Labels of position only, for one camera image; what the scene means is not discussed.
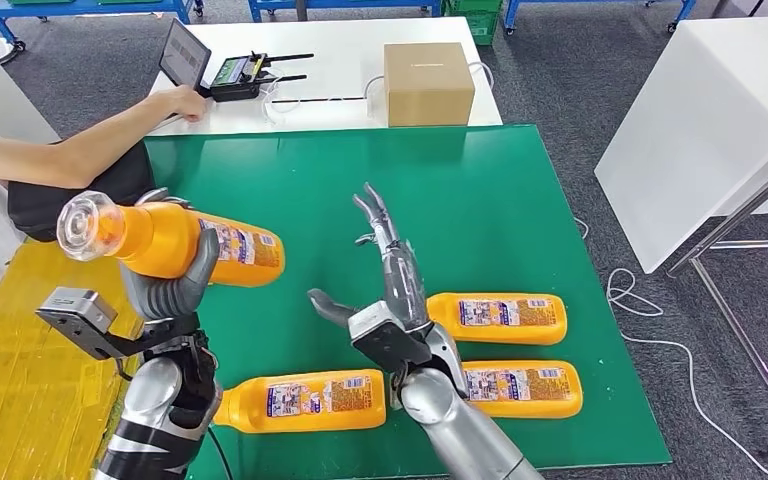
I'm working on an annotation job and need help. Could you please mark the brown cardboard box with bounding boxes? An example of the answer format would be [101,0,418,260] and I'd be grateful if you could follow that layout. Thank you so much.
[383,42,477,128]

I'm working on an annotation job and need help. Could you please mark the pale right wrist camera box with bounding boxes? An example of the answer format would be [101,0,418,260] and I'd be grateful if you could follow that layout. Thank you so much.
[347,299,436,374]

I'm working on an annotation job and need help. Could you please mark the yellow taped sheet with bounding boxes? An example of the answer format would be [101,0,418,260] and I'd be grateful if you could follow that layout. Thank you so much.
[0,225,147,480]

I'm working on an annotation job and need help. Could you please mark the orange detergent bottle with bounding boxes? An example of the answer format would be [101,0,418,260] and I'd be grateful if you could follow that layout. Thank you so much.
[460,359,585,421]
[213,368,388,435]
[56,190,287,289]
[425,292,569,347]

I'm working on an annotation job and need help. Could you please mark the white cable by box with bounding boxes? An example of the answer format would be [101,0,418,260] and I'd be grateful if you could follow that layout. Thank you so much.
[362,60,495,122]

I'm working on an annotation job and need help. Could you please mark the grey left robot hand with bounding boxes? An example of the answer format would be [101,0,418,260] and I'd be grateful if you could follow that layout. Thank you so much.
[118,187,222,323]

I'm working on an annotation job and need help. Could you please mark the looped white cable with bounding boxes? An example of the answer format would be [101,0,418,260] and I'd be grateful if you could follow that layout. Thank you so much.
[259,69,302,127]

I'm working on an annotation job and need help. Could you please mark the blue metal shelf frame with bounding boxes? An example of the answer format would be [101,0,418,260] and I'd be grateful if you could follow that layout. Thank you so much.
[246,0,443,23]
[501,0,698,36]
[0,0,204,56]

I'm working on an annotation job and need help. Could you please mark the thin black cable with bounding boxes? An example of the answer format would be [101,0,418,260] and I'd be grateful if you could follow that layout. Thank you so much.
[269,96,367,106]

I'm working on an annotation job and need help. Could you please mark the black remote with antennas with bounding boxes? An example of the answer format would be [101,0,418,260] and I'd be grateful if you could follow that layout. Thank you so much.
[208,52,316,104]

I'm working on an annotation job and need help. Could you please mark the silver metal stand frame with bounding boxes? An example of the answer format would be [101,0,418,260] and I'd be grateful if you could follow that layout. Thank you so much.
[664,107,768,463]

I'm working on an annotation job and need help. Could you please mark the white table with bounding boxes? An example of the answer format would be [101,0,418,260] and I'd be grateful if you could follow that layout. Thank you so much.
[0,44,61,144]
[142,17,504,138]
[592,16,768,275]

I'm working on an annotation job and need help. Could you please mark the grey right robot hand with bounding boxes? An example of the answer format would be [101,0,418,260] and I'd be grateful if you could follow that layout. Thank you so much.
[307,183,435,333]

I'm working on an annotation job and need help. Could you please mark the person's right hand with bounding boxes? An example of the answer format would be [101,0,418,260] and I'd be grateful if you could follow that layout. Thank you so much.
[148,84,208,124]

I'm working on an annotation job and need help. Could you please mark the green table mat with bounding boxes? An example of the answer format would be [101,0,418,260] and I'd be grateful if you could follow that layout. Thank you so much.
[113,124,672,480]

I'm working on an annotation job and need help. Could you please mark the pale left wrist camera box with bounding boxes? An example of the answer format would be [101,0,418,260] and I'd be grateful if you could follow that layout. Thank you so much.
[34,286,120,362]

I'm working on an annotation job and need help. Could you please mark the black zip case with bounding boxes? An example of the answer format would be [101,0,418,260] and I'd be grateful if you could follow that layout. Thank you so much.
[7,140,158,243]

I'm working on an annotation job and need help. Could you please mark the green plastic crate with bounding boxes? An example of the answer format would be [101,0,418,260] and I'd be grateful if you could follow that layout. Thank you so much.
[442,0,503,48]

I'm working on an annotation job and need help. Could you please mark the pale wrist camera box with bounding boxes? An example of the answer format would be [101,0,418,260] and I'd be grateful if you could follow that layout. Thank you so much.
[347,299,436,374]
[34,286,120,362]

